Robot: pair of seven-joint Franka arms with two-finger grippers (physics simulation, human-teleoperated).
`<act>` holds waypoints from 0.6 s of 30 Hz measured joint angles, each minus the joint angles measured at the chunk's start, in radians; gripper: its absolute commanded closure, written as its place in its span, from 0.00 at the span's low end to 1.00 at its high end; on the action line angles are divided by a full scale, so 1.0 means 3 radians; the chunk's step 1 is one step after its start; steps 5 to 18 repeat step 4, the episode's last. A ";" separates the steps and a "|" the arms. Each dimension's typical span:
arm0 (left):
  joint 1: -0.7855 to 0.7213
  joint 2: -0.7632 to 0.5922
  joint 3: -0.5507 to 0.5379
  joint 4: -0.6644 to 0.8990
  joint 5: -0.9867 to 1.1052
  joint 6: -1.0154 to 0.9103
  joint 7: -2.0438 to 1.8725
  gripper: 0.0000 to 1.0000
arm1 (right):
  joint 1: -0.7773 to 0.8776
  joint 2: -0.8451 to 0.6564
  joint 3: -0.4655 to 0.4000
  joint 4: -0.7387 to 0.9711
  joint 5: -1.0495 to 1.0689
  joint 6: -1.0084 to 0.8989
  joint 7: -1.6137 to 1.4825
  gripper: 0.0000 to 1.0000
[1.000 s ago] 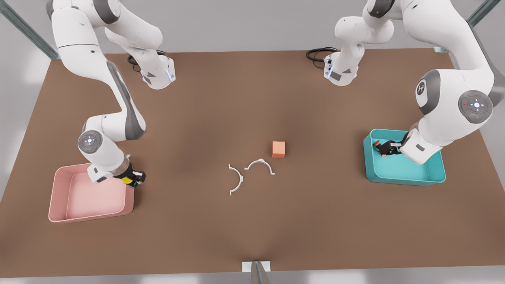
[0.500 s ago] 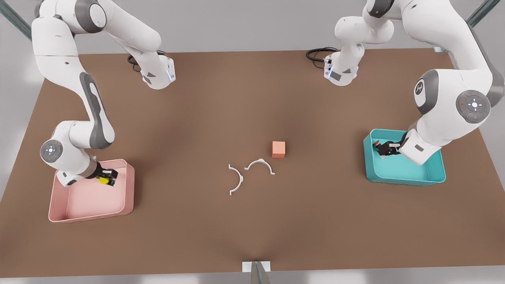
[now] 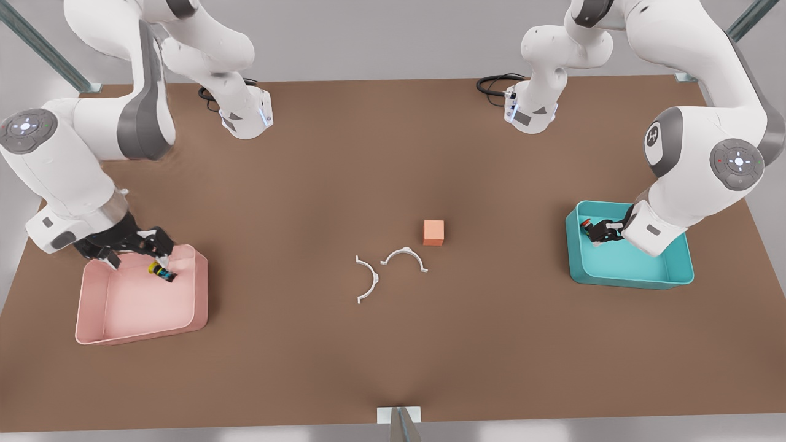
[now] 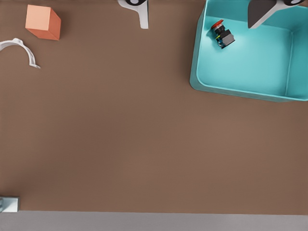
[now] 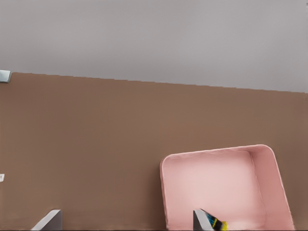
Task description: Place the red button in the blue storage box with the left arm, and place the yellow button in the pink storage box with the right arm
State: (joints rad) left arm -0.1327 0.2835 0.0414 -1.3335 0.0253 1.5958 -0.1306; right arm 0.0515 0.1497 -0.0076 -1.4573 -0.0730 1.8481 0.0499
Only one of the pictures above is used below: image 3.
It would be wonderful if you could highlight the blue storage box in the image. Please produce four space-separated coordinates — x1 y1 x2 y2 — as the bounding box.
565 200 695 290

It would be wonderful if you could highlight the pink storage box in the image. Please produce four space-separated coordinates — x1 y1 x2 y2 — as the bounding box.
75 244 209 346

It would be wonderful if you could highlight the white curved clip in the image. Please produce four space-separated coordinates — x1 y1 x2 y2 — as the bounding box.
356 256 380 304
380 246 429 274

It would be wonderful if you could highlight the black cable loop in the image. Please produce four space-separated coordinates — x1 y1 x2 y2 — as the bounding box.
476 73 530 109
197 77 260 115

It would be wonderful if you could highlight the silver frame post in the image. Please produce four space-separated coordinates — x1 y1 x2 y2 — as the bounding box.
0 0 103 94
674 0 782 84
375 405 424 442

